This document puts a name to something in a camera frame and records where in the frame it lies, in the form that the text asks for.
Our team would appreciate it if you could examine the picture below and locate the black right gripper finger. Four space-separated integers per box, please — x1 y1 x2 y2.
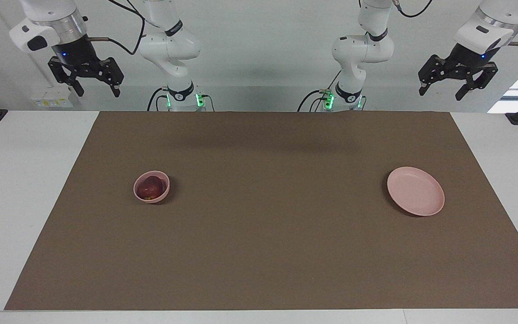
49 56 84 97
99 57 125 98

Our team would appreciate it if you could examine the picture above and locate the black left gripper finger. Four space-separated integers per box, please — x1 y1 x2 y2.
455 62 499 101
419 55 454 96

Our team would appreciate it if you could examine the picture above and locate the dark red apple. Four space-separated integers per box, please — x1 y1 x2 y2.
136 175 166 201

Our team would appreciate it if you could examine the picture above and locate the pink plate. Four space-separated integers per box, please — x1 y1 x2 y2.
387 166 445 216

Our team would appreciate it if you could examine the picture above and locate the pink bowl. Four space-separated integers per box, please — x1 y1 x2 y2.
133 170 170 204

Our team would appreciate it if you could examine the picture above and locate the brown table mat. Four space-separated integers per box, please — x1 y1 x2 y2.
4 111 518 311

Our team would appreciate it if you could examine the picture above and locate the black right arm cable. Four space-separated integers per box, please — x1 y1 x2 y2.
86 0 146 55

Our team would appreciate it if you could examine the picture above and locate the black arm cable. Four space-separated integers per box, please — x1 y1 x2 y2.
396 0 518 47
86 0 146 55

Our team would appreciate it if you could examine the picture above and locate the white wall socket box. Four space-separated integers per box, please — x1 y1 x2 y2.
31 87 73 108

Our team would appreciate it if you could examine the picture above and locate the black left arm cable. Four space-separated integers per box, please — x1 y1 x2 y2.
396 0 518 47

